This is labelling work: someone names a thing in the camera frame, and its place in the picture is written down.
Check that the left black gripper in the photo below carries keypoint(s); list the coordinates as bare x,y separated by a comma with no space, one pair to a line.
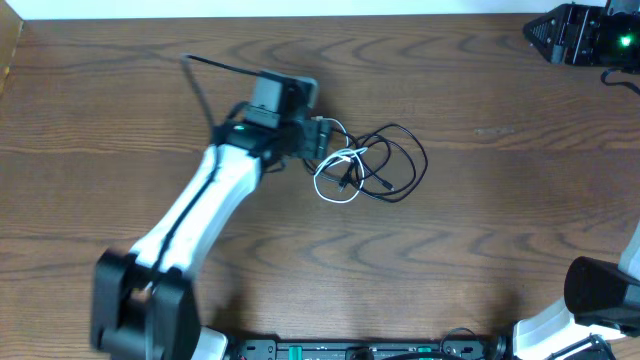
320,138

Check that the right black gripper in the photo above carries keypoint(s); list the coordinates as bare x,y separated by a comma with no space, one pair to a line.
583,20

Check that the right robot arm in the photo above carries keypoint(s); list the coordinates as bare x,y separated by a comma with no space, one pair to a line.
600,301

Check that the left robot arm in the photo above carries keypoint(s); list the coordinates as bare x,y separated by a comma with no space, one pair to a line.
143,304

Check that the wooden side panel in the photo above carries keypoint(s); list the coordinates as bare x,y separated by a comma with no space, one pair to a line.
10,32

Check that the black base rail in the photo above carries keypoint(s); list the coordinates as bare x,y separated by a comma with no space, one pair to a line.
465,349

